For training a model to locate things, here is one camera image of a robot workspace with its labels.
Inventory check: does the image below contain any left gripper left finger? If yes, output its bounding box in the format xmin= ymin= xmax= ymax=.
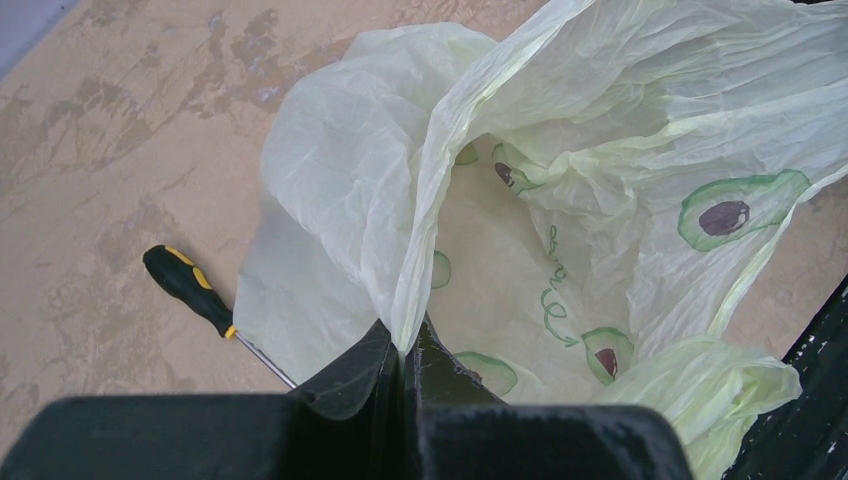
xmin=1 ymin=323 xmax=403 ymax=479

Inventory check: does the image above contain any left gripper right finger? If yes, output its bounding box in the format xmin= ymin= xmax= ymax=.
xmin=404 ymin=321 xmax=692 ymax=479

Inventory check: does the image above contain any light green plastic bag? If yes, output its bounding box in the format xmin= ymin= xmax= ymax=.
xmin=234 ymin=1 xmax=847 ymax=479

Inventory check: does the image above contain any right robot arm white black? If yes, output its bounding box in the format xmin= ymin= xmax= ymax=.
xmin=724 ymin=280 xmax=847 ymax=480

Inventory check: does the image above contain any black yellow screwdriver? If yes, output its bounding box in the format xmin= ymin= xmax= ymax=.
xmin=142 ymin=244 xmax=298 ymax=389

